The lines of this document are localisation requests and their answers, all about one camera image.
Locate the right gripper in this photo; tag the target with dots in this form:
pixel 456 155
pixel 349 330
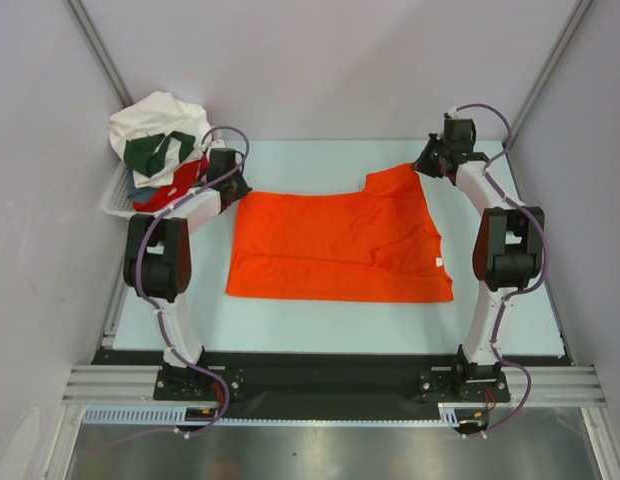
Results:
pixel 429 160

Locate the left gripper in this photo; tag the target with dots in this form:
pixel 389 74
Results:
pixel 243 190

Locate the orange t shirt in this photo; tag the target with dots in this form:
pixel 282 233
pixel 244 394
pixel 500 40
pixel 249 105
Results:
pixel 377 245

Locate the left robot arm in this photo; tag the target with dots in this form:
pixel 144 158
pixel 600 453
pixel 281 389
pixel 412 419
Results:
pixel 157 258

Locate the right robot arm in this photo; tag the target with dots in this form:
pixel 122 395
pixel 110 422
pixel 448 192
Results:
pixel 508 258

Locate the white plastic basket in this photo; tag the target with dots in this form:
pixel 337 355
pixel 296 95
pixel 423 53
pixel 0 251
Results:
pixel 120 200

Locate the red t shirt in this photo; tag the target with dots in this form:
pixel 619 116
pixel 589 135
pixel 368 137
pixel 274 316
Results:
pixel 184 178

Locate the green and white t shirt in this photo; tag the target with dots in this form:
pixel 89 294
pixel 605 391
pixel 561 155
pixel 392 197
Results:
pixel 149 155

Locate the grey t shirt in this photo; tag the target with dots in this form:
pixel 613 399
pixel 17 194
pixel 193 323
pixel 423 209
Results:
pixel 138 194

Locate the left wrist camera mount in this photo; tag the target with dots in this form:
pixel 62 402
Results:
pixel 214 144

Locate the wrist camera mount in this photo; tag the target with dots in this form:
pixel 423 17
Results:
pixel 453 114
pixel 214 144

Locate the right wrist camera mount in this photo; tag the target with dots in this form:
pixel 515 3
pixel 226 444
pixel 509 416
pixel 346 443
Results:
pixel 453 114

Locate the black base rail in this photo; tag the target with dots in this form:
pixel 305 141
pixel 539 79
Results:
pixel 307 383

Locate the white slotted cable duct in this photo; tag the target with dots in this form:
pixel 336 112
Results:
pixel 182 417

